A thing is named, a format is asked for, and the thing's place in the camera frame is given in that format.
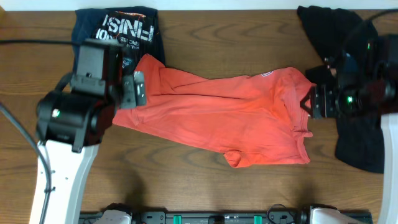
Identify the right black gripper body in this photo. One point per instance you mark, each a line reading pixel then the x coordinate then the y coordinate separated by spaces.
pixel 327 99

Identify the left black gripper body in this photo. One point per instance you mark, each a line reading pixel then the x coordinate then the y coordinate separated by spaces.
pixel 132 93

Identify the red-orange t-shirt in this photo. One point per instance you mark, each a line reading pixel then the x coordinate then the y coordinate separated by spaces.
pixel 251 120

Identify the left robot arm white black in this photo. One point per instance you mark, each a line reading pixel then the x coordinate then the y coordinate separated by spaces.
pixel 71 122

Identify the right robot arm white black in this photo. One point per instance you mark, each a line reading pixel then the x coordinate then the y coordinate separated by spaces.
pixel 362 90

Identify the black garment pile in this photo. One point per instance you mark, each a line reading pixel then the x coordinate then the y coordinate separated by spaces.
pixel 360 140

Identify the folded navy printed t-shirt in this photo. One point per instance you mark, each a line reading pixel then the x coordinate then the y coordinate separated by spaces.
pixel 137 28

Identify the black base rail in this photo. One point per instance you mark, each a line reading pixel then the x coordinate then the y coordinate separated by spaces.
pixel 276 214

